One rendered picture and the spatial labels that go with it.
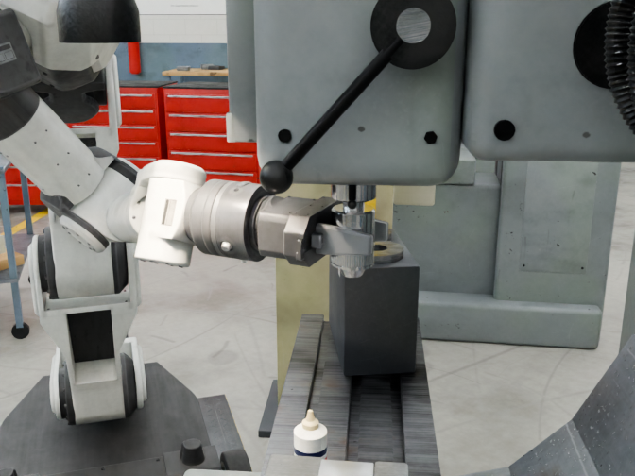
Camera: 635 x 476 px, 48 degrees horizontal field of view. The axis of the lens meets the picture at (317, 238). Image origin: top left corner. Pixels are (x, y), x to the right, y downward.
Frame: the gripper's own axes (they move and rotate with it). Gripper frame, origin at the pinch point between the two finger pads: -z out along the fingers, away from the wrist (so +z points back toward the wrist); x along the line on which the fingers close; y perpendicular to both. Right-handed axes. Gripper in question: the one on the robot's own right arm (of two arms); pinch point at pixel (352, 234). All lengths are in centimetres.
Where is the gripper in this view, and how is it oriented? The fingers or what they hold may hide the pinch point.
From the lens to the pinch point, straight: 77.5
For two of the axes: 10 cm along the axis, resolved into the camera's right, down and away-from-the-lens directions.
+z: -9.2, -1.2, 3.7
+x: 3.9, -2.6, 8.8
